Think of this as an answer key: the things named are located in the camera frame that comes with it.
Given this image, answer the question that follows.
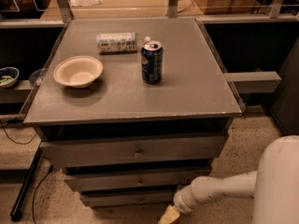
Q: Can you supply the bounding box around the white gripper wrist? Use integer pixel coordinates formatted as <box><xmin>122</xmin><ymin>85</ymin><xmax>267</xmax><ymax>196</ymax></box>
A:
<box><xmin>158</xmin><ymin>185</ymin><xmax>198</xmax><ymax>224</ymax></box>

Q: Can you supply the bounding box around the dark round dish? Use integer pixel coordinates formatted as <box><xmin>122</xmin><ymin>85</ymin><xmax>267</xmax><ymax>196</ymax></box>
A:
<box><xmin>29</xmin><ymin>68</ymin><xmax>47</xmax><ymax>86</ymax></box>

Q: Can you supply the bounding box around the grey drawer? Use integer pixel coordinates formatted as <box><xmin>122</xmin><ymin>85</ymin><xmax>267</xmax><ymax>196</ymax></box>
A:
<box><xmin>80</xmin><ymin>186</ymin><xmax>178</xmax><ymax>207</ymax></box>
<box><xmin>64</xmin><ymin>166</ymin><xmax>211</xmax><ymax>192</ymax></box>
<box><xmin>40</xmin><ymin>133</ymin><xmax>226</xmax><ymax>168</ymax></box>

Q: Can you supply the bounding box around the black floor cable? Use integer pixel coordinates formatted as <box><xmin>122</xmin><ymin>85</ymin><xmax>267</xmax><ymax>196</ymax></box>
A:
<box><xmin>0</xmin><ymin>113</ymin><xmax>54</xmax><ymax>224</ymax></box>

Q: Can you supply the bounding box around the clear plastic water bottle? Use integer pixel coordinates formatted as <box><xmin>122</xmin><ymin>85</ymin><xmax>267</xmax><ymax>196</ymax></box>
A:
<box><xmin>96</xmin><ymin>32</ymin><xmax>150</xmax><ymax>54</ymax></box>

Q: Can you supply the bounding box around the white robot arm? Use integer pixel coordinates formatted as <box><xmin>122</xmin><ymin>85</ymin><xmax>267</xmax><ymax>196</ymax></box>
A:
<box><xmin>158</xmin><ymin>135</ymin><xmax>299</xmax><ymax>224</ymax></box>

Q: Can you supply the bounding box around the grey bottom drawer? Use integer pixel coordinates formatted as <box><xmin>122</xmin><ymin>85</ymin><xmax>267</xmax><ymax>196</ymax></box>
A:
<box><xmin>80</xmin><ymin>186</ymin><xmax>178</xmax><ymax>207</ymax></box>

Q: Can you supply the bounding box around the grey side shelf beam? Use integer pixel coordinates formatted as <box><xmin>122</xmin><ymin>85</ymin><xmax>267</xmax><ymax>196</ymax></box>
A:
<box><xmin>224</xmin><ymin>71</ymin><xmax>281</xmax><ymax>93</ymax></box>

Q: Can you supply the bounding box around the white paper bowl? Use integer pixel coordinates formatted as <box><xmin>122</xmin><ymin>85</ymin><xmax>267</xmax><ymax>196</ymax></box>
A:
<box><xmin>53</xmin><ymin>56</ymin><xmax>104</xmax><ymax>89</ymax></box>

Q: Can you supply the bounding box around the grey middle drawer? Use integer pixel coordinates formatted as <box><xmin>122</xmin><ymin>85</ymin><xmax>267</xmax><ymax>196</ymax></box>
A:
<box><xmin>64</xmin><ymin>166</ymin><xmax>211</xmax><ymax>192</ymax></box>

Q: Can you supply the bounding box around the grey top drawer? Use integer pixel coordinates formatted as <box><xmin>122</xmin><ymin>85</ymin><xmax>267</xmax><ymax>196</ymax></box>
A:
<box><xmin>40</xmin><ymin>133</ymin><xmax>226</xmax><ymax>168</ymax></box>

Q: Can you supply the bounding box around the small blue patterned bowl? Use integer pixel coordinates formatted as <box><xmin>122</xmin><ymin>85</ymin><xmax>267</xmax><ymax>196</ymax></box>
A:
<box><xmin>0</xmin><ymin>67</ymin><xmax>20</xmax><ymax>89</ymax></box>

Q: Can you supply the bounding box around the blue pepsi can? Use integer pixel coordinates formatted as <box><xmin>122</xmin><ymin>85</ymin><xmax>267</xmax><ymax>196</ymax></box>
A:
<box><xmin>141</xmin><ymin>40</ymin><xmax>164</xmax><ymax>83</ymax></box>

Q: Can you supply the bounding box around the black metal floor bar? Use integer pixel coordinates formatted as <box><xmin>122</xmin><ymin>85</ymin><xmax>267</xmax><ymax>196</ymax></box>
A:
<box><xmin>10</xmin><ymin>148</ymin><xmax>42</xmax><ymax>222</ymax></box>

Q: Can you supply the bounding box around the grey drawer cabinet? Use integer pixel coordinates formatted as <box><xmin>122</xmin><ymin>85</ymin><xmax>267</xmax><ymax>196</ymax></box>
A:
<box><xmin>20</xmin><ymin>16</ymin><xmax>247</xmax><ymax>208</ymax></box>

